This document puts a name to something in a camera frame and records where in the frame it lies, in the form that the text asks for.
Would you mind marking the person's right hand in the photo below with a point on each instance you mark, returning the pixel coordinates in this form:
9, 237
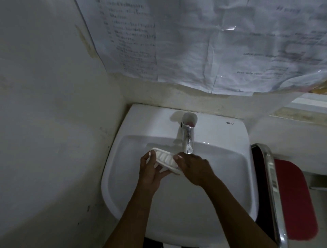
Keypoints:
195, 170

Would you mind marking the person's left hand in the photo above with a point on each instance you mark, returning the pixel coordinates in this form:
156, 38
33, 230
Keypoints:
149, 175

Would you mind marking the person's right fingers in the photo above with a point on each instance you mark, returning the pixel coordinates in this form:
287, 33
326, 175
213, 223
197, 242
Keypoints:
178, 160

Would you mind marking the person's left thumb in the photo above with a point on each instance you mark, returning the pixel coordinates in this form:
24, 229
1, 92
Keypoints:
163, 175

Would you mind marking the white plastic soap dish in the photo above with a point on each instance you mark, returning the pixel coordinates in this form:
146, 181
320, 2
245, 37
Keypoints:
166, 159

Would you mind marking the person's right forearm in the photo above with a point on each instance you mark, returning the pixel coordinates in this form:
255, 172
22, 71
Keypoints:
235, 214

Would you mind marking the person's left forearm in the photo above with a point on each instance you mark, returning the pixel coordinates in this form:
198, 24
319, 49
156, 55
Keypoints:
127, 217

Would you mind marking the white ceramic sink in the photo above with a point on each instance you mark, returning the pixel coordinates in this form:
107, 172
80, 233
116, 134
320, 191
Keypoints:
178, 178

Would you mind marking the chrome faucet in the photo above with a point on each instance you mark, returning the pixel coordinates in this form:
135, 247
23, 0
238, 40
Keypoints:
188, 135

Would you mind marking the red chair seat cushion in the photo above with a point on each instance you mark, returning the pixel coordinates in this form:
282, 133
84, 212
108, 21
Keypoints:
293, 199

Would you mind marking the laminated paper notice sheet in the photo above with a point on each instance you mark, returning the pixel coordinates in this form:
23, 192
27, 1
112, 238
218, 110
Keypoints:
212, 43

